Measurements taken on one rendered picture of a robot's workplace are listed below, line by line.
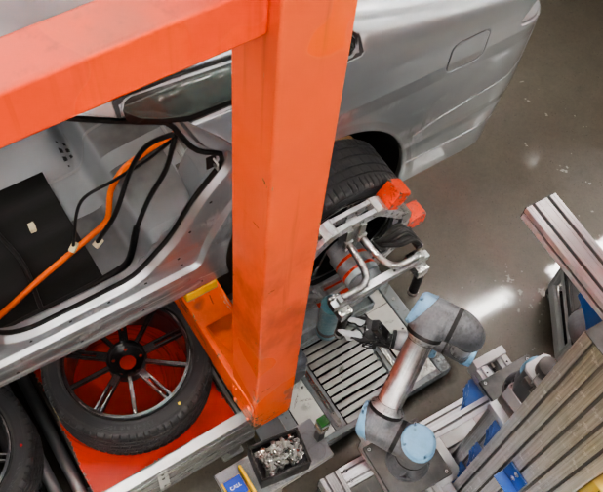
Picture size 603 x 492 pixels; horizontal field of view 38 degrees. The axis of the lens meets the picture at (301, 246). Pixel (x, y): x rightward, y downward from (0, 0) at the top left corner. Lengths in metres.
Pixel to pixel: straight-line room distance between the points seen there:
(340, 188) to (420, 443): 0.91
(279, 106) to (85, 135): 1.89
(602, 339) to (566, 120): 3.13
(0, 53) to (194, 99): 1.21
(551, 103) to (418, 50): 2.24
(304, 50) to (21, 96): 0.49
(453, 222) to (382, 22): 1.88
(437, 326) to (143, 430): 1.26
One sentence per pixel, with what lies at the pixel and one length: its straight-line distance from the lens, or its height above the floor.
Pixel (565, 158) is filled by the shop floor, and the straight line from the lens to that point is 4.87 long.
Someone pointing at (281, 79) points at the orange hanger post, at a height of 2.53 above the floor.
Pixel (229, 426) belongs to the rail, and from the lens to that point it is 3.49.
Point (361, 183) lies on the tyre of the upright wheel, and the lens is 3.08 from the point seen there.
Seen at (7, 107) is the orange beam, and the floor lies 2.70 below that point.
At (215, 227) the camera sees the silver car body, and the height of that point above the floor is 1.11.
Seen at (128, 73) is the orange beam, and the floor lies 2.66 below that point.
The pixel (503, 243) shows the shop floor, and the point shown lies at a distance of 4.47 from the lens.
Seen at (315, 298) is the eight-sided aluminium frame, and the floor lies 0.65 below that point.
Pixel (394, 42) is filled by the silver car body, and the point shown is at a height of 1.67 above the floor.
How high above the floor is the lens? 3.72
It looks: 60 degrees down
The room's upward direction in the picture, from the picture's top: 8 degrees clockwise
